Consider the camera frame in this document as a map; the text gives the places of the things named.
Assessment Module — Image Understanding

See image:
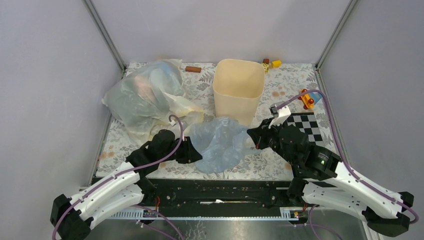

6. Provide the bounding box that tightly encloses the floral patterned table mat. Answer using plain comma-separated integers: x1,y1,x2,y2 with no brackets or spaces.
95,62,345,182

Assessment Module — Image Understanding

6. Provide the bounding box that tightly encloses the light blue trash bag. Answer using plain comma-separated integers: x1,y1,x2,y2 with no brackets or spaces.
188,117,261,174

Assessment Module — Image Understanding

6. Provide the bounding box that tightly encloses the beige plastic trash bin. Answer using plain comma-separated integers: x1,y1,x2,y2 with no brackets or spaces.
212,59,265,126

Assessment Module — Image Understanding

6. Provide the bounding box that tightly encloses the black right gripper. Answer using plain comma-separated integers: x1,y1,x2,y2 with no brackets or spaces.
246,116,297,165

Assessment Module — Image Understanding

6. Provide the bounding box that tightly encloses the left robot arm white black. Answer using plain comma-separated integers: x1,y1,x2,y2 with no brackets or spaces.
50,130,203,240

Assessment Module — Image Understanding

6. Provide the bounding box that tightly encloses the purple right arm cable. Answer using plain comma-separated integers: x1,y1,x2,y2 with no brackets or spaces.
269,89,420,240

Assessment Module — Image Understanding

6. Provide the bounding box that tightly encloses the blue triangle toy piece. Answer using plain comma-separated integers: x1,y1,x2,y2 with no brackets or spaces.
309,92,322,105

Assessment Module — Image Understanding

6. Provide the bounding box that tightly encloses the yellow toy block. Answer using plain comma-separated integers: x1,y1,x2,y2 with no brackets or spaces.
271,60,282,68

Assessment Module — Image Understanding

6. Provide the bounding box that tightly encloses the yellow toy figure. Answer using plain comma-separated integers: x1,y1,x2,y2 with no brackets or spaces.
261,62,269,73

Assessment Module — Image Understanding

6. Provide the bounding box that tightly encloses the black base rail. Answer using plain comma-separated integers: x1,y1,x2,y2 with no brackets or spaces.
135,177,312,218

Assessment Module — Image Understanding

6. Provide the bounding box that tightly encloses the orange red toy car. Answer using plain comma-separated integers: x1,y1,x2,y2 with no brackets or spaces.
298,93,315,110

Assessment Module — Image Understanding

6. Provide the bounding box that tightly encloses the black white checkerboard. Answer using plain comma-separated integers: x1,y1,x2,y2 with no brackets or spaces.
283,112,337,153

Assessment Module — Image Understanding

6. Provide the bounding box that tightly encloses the translucent white yellow trash bag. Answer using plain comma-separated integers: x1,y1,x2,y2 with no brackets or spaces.
102,59,204,145

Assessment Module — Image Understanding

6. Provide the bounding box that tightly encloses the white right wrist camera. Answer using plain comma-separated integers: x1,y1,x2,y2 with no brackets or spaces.
268,104,292,129

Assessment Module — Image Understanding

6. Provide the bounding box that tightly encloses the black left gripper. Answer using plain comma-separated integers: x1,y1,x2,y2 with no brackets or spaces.
158,136,203,164

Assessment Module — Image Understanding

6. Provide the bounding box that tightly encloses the brown cylinder toy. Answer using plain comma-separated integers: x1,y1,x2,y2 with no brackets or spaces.
185,66,202,73

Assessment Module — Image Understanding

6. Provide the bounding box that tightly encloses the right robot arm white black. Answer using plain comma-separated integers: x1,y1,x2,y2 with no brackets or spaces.
247,119,414,237

